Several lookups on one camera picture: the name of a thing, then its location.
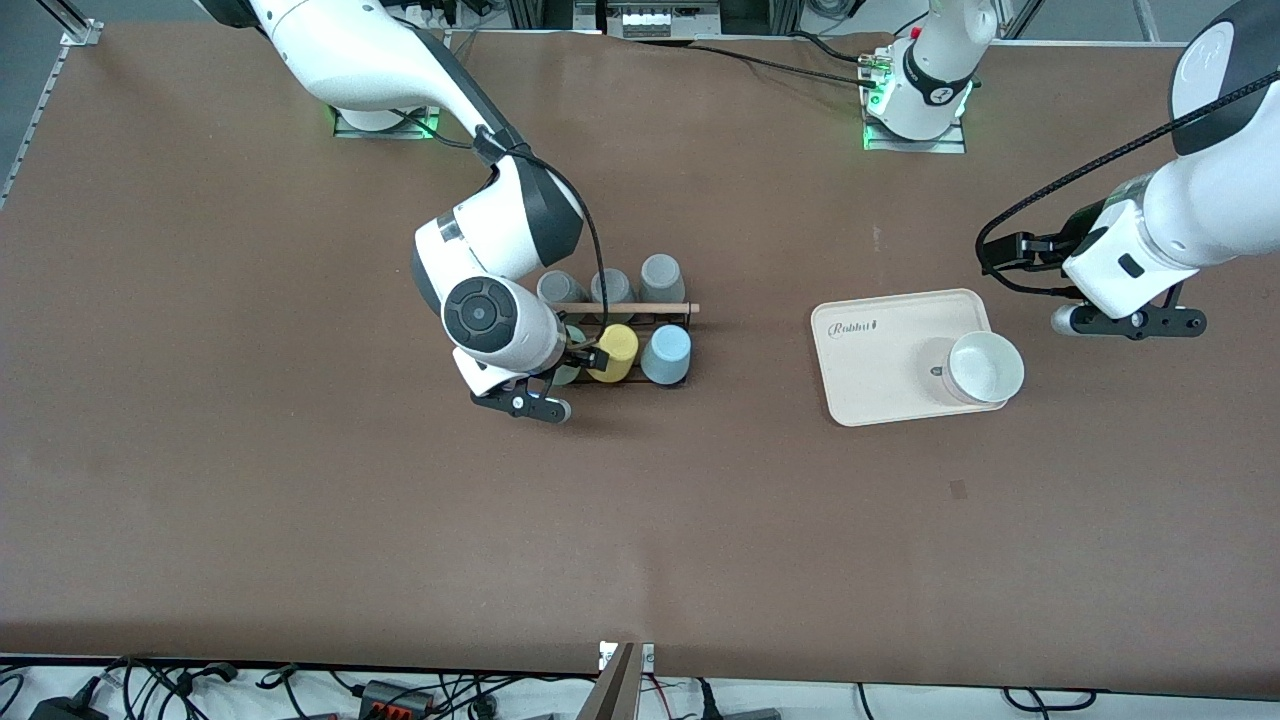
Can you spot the cream plastic tray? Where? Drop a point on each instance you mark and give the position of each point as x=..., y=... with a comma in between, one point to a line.
x=880, y=345

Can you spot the light blue plastic cup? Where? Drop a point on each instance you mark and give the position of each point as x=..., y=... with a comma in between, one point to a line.
x=666, y=355

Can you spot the aluminium table edge rail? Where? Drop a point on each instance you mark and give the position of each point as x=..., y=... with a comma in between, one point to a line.
x=40, y=110

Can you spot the white bowl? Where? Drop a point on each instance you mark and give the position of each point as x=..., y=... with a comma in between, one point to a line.
x=985, y=368

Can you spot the black connector block orange tabs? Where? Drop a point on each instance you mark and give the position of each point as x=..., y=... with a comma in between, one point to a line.
x=398, y=697

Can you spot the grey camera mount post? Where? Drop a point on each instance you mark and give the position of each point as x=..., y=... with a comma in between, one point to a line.
x=612, y=690

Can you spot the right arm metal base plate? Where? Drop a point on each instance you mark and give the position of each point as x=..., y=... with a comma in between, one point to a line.
x=400, y=129

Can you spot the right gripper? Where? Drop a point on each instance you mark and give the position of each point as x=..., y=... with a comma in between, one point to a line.
x=577, y=353

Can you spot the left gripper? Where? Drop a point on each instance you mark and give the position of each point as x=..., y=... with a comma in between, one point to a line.
x=1061, y=243

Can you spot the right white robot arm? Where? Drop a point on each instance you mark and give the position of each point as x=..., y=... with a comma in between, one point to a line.
x=350, y=50

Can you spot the pale green plastic cup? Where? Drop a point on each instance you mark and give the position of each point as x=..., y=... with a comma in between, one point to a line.
x=573, y=335

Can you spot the grey plastic cup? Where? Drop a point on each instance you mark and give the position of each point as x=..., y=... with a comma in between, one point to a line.
x=661, y=275
x=560, y=288
x=618, y=285

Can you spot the white power strip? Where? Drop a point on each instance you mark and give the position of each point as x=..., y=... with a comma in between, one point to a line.
x=645, y=20

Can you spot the black power adapter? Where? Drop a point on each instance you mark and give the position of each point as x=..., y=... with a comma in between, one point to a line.
x=68, y=709

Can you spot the brown table cover sheet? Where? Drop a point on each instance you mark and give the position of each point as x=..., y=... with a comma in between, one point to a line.
x=640, y=520

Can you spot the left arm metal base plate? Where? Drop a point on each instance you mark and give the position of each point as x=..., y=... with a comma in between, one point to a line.
x=950, y=147

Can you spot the yellow plastic cup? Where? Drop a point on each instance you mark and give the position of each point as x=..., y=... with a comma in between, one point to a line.
x=618, y=350

